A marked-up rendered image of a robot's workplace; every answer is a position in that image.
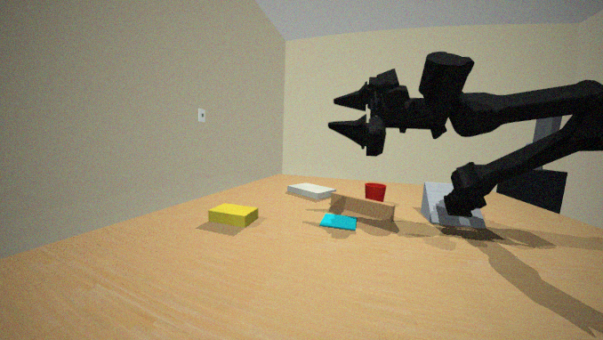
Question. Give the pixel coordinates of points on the yellow flat block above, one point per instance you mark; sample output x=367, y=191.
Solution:
x=238, y=215

